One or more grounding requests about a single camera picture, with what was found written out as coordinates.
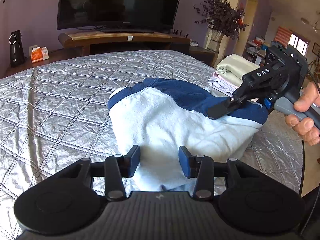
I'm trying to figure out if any blue and white graphic shirt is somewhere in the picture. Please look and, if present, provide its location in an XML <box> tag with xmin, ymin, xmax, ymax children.
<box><xmin>107</xmin><ymin>78</ymin><xmax>268</xmax><ymax>191</ymax></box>

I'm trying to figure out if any person's right hand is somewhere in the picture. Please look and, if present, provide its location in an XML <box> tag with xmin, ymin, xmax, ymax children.
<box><xmin>284</xmin><ymin>81</ymin><xmax>320</xmax><ymax>146</ymax></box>

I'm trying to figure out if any folded pink garment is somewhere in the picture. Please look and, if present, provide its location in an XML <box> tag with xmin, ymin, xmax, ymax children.
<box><xmin>208</xmin><ymin>72</ymin><xmax>239</xmax><ymax>97</ymax></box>

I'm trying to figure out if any folded pale green garment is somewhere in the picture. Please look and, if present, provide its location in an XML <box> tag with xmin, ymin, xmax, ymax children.
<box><xmin>216</xmin><ymin>54</ymin><xmax>259</xmax><ymax>87</ymax></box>

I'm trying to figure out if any white lattice plant stand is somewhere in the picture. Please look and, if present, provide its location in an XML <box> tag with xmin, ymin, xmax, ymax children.
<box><xmin>204</xmin><ymin>28</ymin><xmax>224</xmax><ymax>67</ymax></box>

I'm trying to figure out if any silver quilted bed cover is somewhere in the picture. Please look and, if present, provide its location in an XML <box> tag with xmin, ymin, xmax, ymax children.
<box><xmin>1</xmin><ymin>50</ymin><xmax>304</xmax><ymax>239</ymax></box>

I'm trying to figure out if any dark dried flower plant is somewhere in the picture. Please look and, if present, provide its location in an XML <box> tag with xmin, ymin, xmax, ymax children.
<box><xmin>193</xmin><ymin>0</ymin><xmax>248</xmax><ymax>40</ymax></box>

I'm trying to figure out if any wooden TV stand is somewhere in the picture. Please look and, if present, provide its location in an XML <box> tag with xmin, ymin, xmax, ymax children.
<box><xmin>58</xmin><ymin>31</ymin><xmax>190</xmax><ymax>56</ymax></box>

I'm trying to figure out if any orange tissue pack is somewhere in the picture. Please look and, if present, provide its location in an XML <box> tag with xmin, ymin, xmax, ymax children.
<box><xmin>31</xmin><ymin>47</ymin><xmax>49</xmax><ymax>63</ymax></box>

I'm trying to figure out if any black cylindrical speaker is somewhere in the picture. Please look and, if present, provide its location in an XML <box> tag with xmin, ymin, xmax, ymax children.
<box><xmin>8</xmin><ymin>30</ymin><xmax>25</xmax><ymax>67</ymax></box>

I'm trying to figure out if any black flat screen television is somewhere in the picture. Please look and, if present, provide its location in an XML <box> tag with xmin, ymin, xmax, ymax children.
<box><xmin>57</xmin><ymin>0</ymin><xmax>179</xmax><ymax>32</ymax></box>

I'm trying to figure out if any white wall socket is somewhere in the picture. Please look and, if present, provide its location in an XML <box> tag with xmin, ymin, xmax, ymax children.
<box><xmin>28</xmin><ymin>45</ymin><xmax>38</xmax><ymax>56</ymax></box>

